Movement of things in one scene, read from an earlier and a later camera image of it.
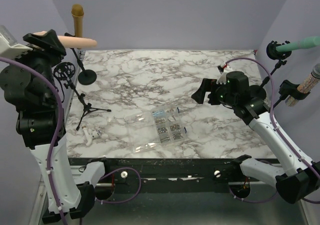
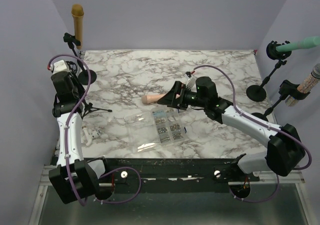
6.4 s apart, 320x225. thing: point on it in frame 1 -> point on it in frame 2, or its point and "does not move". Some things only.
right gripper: x=208 y=84 -> x=178 y=88
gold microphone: x=77 y=12 does not move
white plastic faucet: x=95 y=134 does not move
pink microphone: x=73 y=41 -> x=152 y=98
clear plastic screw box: x=152 y=128 does not move
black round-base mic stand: x=87 y=76 does not move
